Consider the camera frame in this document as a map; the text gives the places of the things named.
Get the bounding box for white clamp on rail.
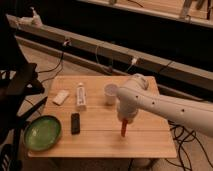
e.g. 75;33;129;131
14;6;44;28

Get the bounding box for white tube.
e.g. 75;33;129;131
76;83;86;110

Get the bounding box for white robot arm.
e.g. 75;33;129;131
117;74;213;137

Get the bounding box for white paper cup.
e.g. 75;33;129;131
104;84;118;105

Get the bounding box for grey long rail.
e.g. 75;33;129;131
5;13;213;111

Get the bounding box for green ceramic bowl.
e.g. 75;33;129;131
24;115;62;151

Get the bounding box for black remote control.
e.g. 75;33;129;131
71;113;80;134

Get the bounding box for black tripod stand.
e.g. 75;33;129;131
0;13;47;171

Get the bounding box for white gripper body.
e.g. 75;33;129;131
117;103;138;124

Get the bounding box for black floor cables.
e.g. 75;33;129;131
163;119;213;171

